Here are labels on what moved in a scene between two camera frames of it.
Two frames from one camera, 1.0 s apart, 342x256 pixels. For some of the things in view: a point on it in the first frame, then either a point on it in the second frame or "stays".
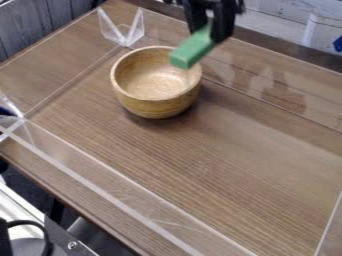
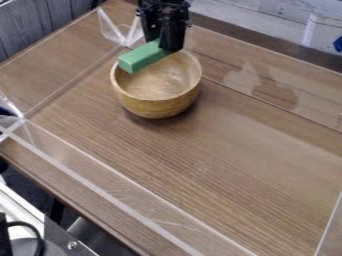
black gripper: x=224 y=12 -> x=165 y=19
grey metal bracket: x=66 y=240 stays
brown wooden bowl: x=153 y=87 stays
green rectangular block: x=197 y=47 -> x=134 y=60
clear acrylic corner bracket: x=123 y=34 stays
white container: x=321 y=27 stays
